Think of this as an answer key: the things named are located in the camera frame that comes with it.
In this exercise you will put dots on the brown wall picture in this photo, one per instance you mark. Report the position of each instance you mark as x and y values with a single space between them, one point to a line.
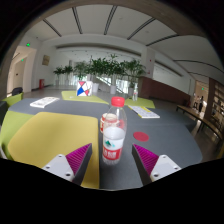
46 60

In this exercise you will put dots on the white open magazine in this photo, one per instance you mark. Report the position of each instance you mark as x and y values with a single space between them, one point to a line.
44 102

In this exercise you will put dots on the flat round red coaster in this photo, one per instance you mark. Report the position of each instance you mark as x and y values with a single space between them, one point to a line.
141 136

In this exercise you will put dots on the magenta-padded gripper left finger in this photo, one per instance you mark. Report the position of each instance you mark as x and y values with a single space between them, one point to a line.
61 166

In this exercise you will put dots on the green exit sign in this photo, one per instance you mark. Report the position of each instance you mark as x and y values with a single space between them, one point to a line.
28 44

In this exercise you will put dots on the red fire extinguisher box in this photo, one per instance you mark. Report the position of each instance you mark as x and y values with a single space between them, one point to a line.
41 84

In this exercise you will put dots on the red blue white cube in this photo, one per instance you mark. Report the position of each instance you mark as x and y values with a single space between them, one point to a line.
84 88

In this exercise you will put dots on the dark chair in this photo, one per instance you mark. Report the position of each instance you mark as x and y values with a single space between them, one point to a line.
17 91

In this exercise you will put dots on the wooden shelf unit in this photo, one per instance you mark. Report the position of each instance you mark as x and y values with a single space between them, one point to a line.
218 103

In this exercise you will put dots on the person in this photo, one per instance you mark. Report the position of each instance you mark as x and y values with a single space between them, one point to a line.
201 103

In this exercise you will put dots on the group of potted plants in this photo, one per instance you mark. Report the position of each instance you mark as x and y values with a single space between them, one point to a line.
106 68

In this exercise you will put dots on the white and yellow booklet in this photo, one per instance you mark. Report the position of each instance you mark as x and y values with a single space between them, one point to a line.
144 112

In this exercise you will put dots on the small clear bottle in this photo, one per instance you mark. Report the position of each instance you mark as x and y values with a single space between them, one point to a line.
135 95

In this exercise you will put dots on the clear red-capped water bottle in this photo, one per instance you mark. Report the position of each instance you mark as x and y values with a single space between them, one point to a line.
114 146

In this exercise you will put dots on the long wooden bench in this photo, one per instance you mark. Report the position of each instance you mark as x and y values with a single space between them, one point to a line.
200 119

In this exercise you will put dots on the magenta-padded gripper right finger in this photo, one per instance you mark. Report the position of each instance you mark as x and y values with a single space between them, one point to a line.
161 166

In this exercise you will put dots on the red and white mug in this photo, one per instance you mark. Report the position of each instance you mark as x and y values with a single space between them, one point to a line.
105 119

